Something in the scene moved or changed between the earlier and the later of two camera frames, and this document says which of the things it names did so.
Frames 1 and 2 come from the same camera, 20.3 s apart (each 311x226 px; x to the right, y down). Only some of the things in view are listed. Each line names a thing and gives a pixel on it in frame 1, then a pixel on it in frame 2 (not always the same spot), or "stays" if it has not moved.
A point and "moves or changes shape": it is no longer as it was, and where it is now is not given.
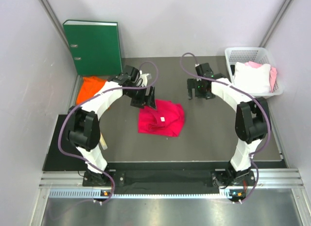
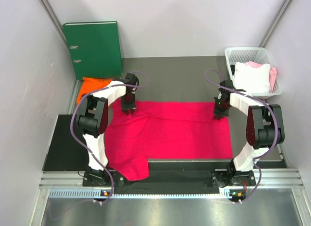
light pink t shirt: (273, 73) stays
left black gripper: (145, 100) -> (130, 107)
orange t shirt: (90, 85) stays
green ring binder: (95, 46) stays
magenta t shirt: (167, 119) moves or changes shape
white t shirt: (250, 79) stays
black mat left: (56, 160) stays
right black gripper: (193, 84) -> (218, 114)
